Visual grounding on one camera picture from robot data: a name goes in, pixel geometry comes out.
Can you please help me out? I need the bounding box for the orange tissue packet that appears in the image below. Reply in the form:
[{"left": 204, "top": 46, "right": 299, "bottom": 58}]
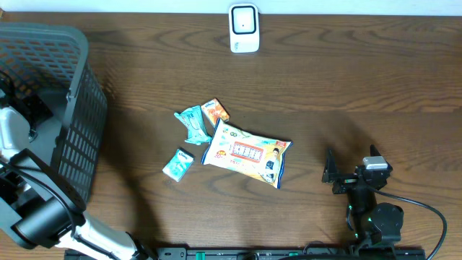
[{"left": 201, "top": 98, "right": 230, "bottom": 127}]

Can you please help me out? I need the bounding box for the white barcode scanner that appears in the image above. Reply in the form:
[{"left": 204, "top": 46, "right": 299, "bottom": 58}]
[{"left": 228, "top": 4, "right": 260, "bottom": 53}]

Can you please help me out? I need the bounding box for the teal wet-wipe packet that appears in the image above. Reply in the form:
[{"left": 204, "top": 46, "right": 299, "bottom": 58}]
[{"left": 174, "top": 105, "right": 212, "bottom": 145}]

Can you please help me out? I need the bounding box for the grey plastic basket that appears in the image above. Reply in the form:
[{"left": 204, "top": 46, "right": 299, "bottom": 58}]
[{"left": 1, "top": 22, "right": 108, "bottom": 201}]

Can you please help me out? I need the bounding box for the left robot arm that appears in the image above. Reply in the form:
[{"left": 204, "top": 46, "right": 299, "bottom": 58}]
[{"left": 1, "top": 73, "right": 157, "bottom": 259}]

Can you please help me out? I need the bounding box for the green Kleenex tissue packet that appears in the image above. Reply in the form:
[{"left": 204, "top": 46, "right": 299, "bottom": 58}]
[{"left": 162, "top": 148, "right": 194, "bottom": 182}]

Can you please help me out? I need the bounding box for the black mounting rail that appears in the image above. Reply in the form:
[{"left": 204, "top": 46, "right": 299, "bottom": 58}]
[{"left": 156, "top": 245, "right": 426, "bottom": 260}]

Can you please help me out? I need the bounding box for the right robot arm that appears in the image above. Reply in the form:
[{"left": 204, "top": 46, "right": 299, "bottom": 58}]
[{"left": 322, "top": 145, "right": 404, "bottom": 256}]

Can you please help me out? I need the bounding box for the large yellow snack bag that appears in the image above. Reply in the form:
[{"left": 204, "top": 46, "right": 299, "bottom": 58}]
[{"left": 201, "top": 120, "right": 293, "bottom": 189}]

